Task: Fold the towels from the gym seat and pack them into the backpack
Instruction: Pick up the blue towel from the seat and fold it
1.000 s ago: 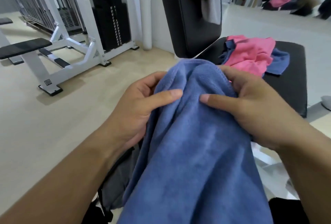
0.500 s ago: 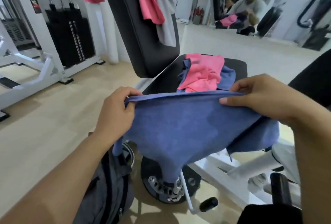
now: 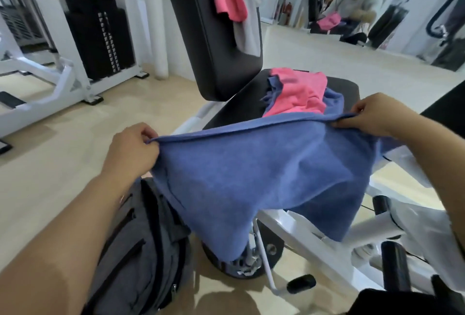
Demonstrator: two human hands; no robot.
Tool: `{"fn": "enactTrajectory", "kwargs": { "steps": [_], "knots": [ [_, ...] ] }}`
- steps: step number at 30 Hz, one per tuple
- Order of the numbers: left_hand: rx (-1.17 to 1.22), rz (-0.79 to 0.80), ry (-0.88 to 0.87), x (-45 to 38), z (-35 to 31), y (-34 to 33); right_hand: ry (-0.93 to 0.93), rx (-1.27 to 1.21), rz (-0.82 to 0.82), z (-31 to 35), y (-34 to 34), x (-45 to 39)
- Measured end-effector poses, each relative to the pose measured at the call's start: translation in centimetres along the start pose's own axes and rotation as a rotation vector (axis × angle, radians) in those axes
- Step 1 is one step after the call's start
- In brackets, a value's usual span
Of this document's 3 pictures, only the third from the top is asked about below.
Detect person's right forearm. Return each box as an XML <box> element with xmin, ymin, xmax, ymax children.
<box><xmin>396</xmin><ymin>115</ymin><xmax>465</xmax><ymax>254</ymax></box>

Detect small black roller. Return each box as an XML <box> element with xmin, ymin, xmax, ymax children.
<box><xmin>372</xmin><ymin>194</ymin><xmax>391</xmax><ymax>217</ymax></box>
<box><xmin>381</xmin><ymin>241</ymin><xmax>413</xmax><ymax>292</ymax></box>

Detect grey towel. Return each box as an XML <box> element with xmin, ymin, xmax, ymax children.
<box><xmin>232</xmin><ymin>0</ymin><xmax>263</xmax><ymax>57</ymax></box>

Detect white vertical pipe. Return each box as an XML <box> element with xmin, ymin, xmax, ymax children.
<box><xmin>149</xmin><ymin>0</ymin><xmax>170</xmax><ymax>81</ymax></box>

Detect person's right hand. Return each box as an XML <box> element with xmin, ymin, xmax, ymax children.
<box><xmin>329</xmin><ymin>92</ymin><xmax>426</xmax><ymax>139</ymax></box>

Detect person's left hand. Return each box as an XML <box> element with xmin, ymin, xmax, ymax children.
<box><xmin>100</xmin><ymin>122</ymin><xmax>160</xmax><ymax>181</ymax></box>

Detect black backrest pad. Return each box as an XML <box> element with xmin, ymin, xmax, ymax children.
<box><xmin>158</xmin><ymin>0</ymin><xmax>264</xmax><ymax>102</ymax></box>

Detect blue towel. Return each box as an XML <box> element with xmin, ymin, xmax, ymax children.
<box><xmin>151</xmin><ymin>109</ymin><xmax>404</xmax><ymax>263</ymax></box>
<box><xmin>267</xmin><ymin>75</ymin><xmax>344</xmax><ymax>116</ymax></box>

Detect person's black shorts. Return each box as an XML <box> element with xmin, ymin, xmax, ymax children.
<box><xmin>348</xmin><ymin>274</ymin><xmax>465</xmax><ymax>315</ymax></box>

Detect grey backpack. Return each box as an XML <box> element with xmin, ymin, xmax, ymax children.
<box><xmin>81</xmin><ymin>178</ymin><xmax>193</xmax><ymax>315</ymax></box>

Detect person's left forearm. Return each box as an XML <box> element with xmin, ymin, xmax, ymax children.
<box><xmin>0</xmin><ymin>173</ymin><xmax>142</xmax><ymax>315</ymax></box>

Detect white lever with black grip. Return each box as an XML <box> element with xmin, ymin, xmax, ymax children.
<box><xmin>252</xmin><ymin>218</ymin><xmax>317</xmax><ymax>297</ymax></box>

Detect black seat pad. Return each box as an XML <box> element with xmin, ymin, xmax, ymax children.
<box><xmin>202</xmin><ymin>69</ymin><xmax>361</xmax><ymax>132</ymax></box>

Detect white weight machine frame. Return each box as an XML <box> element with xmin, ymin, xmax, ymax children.
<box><xmin>0</xmin><ymin>0</ymin><xmax>150</xmax><ymax>156</ymax></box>

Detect wall mirror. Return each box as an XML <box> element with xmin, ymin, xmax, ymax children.
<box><xmin>270</xmin><ymin>0</ymin><xmax>465</xmax><ymax>72</ymax></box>

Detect black leg pad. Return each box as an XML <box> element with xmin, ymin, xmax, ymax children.
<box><xmin>420</xmin><ymin>81</ymin><xmax>465</xmax><ymax>134</ymax></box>

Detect black weight stack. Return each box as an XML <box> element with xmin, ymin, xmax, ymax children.
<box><xmin>63</xmin><ymin>0</ymin><xmax>136</xmax><ymax>82</ymax></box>

